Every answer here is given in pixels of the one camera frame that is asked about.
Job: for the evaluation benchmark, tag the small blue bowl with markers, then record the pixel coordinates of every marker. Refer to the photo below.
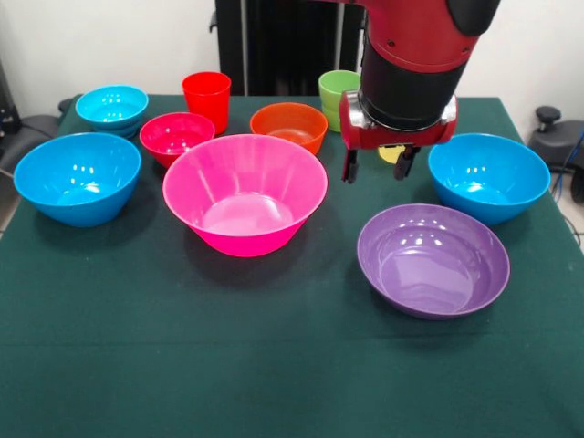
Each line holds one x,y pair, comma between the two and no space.
111,107
124,133

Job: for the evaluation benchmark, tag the green cup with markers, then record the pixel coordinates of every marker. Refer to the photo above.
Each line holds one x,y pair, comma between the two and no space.
329,102

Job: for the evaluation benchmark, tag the red cup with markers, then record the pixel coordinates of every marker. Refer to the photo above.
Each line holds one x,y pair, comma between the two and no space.
205,100

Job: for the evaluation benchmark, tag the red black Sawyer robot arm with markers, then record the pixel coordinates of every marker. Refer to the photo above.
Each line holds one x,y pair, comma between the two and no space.
410,68

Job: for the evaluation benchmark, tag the small crimson bowl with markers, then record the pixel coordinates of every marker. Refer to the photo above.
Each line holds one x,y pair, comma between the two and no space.
175,134

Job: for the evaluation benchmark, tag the medium blue bowl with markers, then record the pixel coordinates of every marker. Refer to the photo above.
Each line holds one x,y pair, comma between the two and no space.
488,182
77,182

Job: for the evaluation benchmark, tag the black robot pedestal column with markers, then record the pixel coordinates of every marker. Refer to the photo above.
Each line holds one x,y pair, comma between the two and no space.
274,45

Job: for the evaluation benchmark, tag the yellow cup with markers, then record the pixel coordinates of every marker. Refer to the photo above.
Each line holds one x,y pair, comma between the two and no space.
388,156

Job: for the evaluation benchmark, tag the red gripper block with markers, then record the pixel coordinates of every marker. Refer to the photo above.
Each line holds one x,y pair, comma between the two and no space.
397,139

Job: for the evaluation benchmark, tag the small orange bowl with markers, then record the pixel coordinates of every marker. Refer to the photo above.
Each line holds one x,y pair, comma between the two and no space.
287,121

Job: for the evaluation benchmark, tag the dark green tablecloth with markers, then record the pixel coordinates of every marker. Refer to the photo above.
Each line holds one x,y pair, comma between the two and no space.
292,365

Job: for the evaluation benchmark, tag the large pink bowl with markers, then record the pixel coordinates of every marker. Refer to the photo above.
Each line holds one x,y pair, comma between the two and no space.
246,219

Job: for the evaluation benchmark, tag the purple shallow bowl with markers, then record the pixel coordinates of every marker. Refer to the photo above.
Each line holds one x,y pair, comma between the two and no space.
433,274

